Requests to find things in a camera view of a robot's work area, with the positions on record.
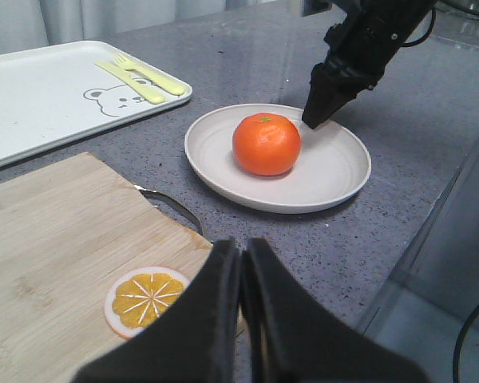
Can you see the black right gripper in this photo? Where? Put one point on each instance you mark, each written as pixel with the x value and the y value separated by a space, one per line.
pixel 360 48

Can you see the yellow plastic fork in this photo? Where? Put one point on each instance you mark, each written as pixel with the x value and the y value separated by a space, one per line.
pixel 166 83

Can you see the orange slice toy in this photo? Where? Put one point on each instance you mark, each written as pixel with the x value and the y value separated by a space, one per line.
pixel 140 297

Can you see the beige round plate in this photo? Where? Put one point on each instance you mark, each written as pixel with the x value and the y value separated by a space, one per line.
pixel 333 164

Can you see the wooden cutting board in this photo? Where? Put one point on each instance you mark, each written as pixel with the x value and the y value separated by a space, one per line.
pixel 68 232

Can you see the yellow plastic knife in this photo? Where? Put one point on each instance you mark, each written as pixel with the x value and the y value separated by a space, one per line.
pixel 148 93

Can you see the metal cutting board handle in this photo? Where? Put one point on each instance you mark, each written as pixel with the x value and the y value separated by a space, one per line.
pixel 174 204

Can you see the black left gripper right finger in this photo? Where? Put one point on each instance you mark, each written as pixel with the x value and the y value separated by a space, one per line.
pixel 294 339

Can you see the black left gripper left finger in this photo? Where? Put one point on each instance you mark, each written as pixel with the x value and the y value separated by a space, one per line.
pixel 193 341

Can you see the orange mandarin fruit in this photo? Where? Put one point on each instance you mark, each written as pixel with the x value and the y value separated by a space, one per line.
pixel 266 144

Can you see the white bear print tray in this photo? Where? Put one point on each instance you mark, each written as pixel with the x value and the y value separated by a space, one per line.
pixel 56 94

